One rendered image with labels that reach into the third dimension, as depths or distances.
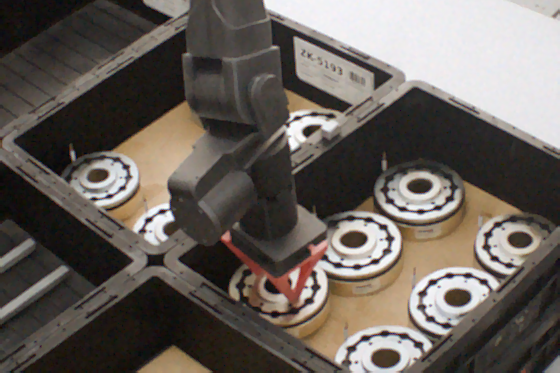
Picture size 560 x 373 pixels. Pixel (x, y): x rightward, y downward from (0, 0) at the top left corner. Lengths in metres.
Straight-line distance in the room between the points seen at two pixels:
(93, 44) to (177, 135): 0.26
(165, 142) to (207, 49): 0.47
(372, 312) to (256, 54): 0.35
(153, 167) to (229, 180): 0.42
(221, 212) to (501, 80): 0.83
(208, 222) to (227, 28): 0.17
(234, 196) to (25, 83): 0.67
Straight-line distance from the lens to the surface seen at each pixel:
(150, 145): 1.59
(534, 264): 1.26
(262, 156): 1.17
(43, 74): 1.76
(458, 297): 1.33
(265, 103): 1.13
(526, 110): 1.83
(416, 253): 1.42
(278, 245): 1.23
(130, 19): 1.84
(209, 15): 1.13
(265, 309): 1.31
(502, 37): 1.98
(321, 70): 1.58
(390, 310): 1.35
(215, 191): 1.14
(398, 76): 1.50
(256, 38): 1.14
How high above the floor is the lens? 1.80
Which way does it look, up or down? 39 degrees down
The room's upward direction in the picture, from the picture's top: 4 degrees counter-clockwise
